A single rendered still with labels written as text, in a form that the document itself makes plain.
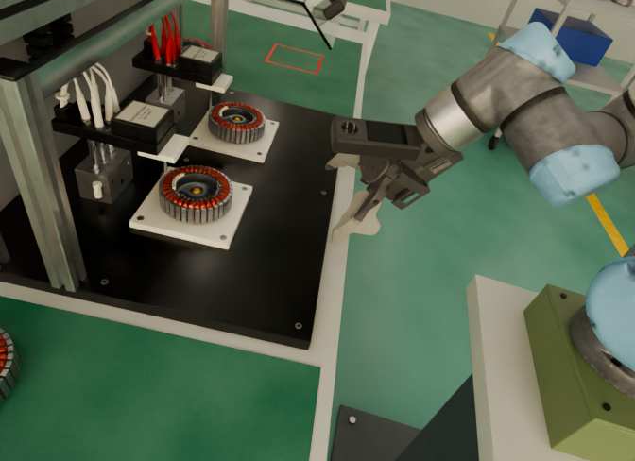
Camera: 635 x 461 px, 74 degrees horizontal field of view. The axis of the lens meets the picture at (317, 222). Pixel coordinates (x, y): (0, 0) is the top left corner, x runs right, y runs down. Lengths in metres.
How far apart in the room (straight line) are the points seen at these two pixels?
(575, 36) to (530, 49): 2.78
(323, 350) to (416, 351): 1.03
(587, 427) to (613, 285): 0.22
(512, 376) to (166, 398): 0.46
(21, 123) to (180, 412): 0.33
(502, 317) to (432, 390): 0.83
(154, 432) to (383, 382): 1.05
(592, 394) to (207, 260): 0.52
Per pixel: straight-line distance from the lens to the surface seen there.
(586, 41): 3.33
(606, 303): 0.47
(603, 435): 0.64
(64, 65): 0.52
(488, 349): 0.70
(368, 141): 0.54
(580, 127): 0.51
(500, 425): 0.64
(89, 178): 0.72
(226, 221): 0.68
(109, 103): 0.66
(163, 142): 0.65
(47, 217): 0.53
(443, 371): 1.61
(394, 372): 1.53
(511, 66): 0.52
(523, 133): 0.51
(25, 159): 0.50
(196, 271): 0.62
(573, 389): 0.64
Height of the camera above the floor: 1.24
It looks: 41 degrees down
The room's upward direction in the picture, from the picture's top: 15 degrees clockwise
